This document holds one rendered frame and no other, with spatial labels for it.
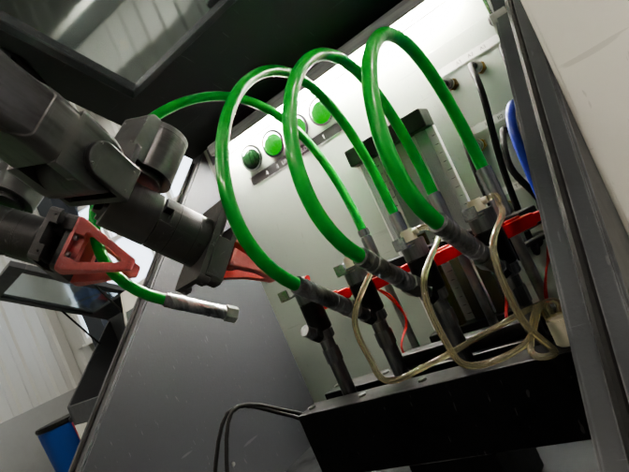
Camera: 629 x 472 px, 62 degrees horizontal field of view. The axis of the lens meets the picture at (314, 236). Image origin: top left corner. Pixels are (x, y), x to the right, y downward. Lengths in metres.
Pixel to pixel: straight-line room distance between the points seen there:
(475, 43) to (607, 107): 0.35
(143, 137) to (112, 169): 0.08
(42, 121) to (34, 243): 0.20
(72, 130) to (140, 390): 0.46
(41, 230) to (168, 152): 0.17
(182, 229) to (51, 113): 0.16
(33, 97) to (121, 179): 0.10
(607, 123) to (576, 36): 0.08
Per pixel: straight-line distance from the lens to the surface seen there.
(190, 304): 0.67
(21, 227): 0.68
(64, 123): 0.49
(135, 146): 0.55
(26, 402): 7.75
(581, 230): 0.41
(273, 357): 1.04
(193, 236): 0.55
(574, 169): 0.45
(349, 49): 0.88
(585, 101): 0.53
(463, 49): 0.83
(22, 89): 0.48
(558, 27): 0.55
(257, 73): 0.63
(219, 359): 0.94
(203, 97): 0.78
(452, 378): 0.55
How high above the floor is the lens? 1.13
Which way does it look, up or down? 3 degrees up
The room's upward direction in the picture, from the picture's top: 24 degrees counter-clockwise
